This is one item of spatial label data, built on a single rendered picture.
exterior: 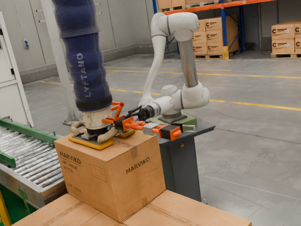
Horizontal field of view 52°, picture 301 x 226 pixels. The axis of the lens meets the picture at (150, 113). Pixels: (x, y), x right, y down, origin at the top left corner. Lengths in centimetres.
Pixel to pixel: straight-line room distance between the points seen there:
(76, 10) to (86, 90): 44
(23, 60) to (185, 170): 958
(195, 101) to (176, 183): 71
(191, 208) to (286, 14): 878
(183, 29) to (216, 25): 771
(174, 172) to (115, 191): 88
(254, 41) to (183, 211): 913
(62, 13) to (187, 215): 132
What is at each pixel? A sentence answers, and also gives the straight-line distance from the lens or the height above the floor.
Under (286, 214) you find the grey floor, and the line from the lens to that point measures 278.
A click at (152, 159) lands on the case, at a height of 80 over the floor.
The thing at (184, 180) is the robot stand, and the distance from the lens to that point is 266.
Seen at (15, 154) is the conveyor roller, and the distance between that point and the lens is 331.
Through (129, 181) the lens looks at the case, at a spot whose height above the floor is 76.
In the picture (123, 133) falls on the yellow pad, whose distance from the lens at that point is 194.
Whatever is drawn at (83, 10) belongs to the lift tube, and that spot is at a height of 173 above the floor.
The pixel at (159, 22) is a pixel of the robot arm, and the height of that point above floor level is 159.
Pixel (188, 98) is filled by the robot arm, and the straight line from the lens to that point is 237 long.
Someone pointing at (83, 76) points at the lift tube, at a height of 137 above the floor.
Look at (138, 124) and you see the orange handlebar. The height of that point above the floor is 110.
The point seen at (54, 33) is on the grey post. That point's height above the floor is 157.
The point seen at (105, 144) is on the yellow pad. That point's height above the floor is 97.
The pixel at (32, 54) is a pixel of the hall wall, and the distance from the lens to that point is 1173.
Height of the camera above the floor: 166
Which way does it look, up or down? 18 degrees down
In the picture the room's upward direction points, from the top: 9 degrees counter-clockwise
